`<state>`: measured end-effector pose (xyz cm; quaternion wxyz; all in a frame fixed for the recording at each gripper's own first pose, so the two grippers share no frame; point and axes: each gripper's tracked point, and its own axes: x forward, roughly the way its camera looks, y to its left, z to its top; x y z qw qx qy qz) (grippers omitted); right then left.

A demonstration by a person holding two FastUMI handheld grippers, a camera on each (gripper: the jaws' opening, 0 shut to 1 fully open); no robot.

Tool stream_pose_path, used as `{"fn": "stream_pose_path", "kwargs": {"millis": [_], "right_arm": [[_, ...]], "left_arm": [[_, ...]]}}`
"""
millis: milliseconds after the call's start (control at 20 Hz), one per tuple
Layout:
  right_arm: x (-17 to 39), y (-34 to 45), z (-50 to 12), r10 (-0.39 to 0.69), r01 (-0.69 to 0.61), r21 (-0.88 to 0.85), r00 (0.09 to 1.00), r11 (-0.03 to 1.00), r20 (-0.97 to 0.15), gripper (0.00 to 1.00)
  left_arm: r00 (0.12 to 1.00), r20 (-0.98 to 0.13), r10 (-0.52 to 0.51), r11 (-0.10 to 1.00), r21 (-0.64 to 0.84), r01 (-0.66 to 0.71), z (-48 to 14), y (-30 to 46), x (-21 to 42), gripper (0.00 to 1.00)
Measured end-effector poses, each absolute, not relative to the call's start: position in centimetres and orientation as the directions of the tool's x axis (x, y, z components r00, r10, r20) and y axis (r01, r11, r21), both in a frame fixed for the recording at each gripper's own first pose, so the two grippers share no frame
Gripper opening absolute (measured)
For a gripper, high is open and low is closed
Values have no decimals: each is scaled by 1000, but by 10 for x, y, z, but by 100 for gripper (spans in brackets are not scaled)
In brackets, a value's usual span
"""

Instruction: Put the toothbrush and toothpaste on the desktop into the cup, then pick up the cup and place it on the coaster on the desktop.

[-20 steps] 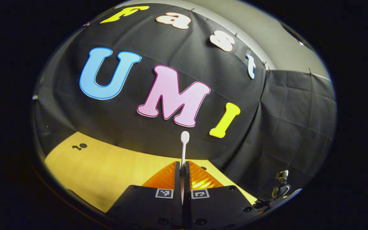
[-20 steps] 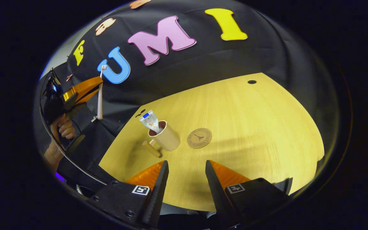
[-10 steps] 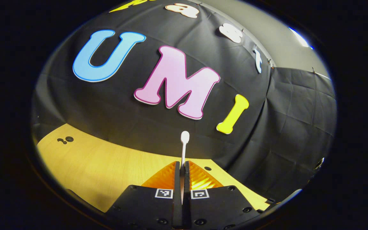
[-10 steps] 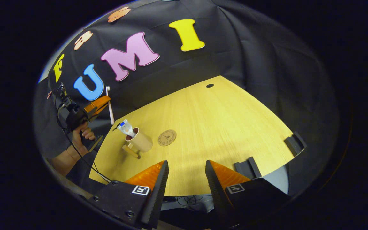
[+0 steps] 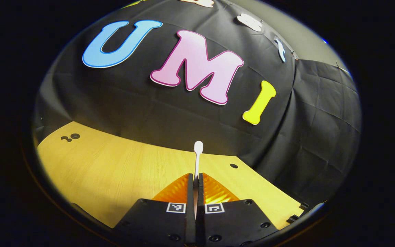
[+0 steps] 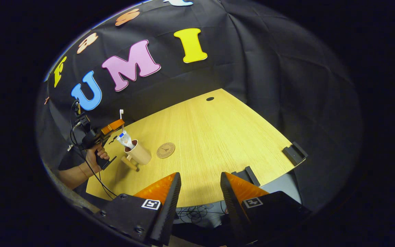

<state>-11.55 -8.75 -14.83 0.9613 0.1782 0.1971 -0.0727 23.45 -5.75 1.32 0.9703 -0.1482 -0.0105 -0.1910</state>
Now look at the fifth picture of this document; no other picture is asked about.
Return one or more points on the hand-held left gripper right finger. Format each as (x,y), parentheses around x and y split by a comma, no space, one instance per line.
(200,192)

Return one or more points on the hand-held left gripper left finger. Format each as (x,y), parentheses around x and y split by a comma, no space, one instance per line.
(190,192)

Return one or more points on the white toothbrush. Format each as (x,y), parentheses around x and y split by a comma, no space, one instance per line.
(198,147)

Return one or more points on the wooden desktop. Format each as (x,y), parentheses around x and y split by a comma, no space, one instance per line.
(115,171)

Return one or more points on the black backdrop cloth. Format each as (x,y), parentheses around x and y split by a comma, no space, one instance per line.
(149,109)

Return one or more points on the black desk clamp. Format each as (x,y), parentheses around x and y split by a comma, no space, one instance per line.
(303,206)
(292,218)

